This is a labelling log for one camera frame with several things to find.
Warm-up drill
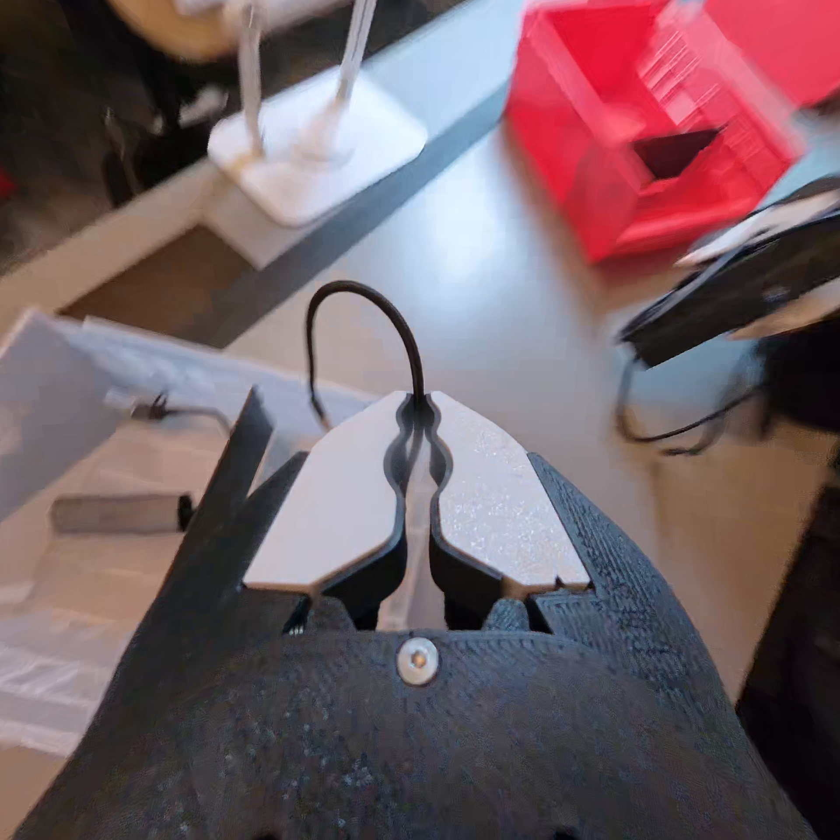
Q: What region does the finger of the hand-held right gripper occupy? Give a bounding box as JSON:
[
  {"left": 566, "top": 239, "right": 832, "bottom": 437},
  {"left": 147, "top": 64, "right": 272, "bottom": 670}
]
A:
[
  {"left": 731, "top": 289, "right": 840, "bottom": 341},
  {"left": 676, "top": 193, "right": 840, "bottom": 266}
]

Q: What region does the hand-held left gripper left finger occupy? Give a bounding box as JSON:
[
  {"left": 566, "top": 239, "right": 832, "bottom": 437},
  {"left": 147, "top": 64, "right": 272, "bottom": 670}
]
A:
[{"left": 243, "top": 390, "right": 416, "bottom": 630}]

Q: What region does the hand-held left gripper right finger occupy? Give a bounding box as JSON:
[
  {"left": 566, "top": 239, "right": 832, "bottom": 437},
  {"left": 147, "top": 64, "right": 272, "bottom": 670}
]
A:
[{"left": 422, "top": 390, "right": 593, "bottom": 627}]

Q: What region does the black braided usb cable orange plug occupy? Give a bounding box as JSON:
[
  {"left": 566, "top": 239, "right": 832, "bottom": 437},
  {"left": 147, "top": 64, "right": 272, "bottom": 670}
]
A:
[{"left": 305, "top": 281, "right": 429, "bottom": 473}]

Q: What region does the grey usb adapter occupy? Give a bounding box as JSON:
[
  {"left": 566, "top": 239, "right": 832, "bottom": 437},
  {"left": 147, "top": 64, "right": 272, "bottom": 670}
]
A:
[{"left": 51, "top": 493, "right": 194, "bottom": 534}]

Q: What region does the red plastic bin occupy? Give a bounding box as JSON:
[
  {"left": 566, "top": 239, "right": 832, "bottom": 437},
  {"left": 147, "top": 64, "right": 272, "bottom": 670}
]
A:
[{"left": 504, "top": 0, "right": 840, "bottom": 265}]

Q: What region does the clear plastic box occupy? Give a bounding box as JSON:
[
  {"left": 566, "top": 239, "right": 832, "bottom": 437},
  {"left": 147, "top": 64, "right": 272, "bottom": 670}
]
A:
[{"left": 0, "top": 308, "right": 378, "bottom": 578}]

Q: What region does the clear plastic bag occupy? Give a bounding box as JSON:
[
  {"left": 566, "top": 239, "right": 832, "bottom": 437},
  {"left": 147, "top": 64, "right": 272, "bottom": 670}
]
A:
[{"left": 0, "top": 577, "right": 175, "bottom": 756}]

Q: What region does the clear sign holder white base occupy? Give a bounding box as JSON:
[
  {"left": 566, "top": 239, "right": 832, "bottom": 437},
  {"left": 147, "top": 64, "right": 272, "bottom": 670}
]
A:
[{"left": 206, "top": 0, "right": 429, "bottom": 228}]

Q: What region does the round wooden table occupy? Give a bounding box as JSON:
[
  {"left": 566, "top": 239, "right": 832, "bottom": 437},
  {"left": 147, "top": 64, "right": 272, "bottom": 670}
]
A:
[{"left": 108, "top": 0, "right": 263, "bottom": 63}]

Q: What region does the thin black cable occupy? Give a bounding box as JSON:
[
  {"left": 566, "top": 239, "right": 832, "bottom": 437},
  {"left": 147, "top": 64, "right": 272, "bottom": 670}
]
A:
[{"left": 616, "top": 354, "right": 770, "bottom": 455}]

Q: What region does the small plug with thin cable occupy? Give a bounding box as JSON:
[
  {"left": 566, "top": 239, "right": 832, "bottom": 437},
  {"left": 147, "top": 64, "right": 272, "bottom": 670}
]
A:
[{"left": 105, "top": 388, "right": 234, "bottom": 437}]

